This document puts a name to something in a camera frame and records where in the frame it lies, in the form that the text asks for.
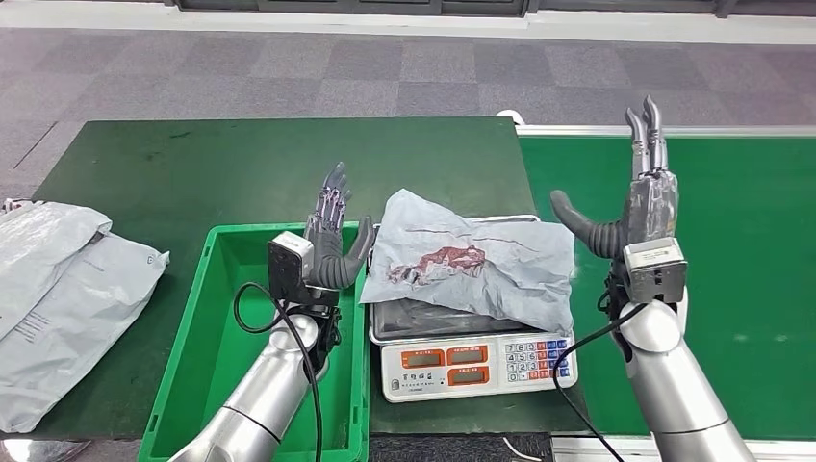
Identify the shiny grey plastic film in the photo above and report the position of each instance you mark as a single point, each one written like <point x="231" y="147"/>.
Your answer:
<point x="38" y="450"/>

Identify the white scale with steel tray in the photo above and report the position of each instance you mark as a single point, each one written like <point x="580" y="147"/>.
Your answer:
<point x="440" y="376"/>

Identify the grey framed glass partition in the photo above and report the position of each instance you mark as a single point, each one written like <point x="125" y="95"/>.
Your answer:
<point x="382" y="5"/>

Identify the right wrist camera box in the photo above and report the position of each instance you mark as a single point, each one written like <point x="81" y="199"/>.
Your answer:
<point x="656" y="271"/>

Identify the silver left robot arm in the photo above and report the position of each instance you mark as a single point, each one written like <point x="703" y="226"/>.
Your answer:
<point x="268" y="395"/>

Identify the green plastic crate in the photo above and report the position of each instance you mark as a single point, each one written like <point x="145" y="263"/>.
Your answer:
<point x="210" y="357"/>

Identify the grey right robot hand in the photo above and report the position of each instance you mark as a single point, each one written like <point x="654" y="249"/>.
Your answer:
<point x="647" y="210"/>

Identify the grey parcel with red print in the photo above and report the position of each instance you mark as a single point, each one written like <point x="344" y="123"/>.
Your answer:
<point x="510" y="268"/>

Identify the large grey mailer bag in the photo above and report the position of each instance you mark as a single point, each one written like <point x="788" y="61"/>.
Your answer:
<point x="83" y="319"/>

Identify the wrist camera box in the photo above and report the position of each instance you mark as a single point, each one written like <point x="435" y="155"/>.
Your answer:
<point x="287" y="264"/>
<point x="656" y="271"/>

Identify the white red printed parcel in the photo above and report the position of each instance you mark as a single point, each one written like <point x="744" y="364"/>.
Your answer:
<point x="16" y="205"/>

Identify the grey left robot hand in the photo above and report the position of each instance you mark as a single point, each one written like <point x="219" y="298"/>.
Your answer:
<point x="328" y="255"/>

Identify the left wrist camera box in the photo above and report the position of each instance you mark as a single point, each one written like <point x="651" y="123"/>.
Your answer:
<point x="287" y="264"/>

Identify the crumpled grey mailer bag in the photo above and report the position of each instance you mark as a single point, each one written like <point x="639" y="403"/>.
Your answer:
<point x="44" y="242"/>

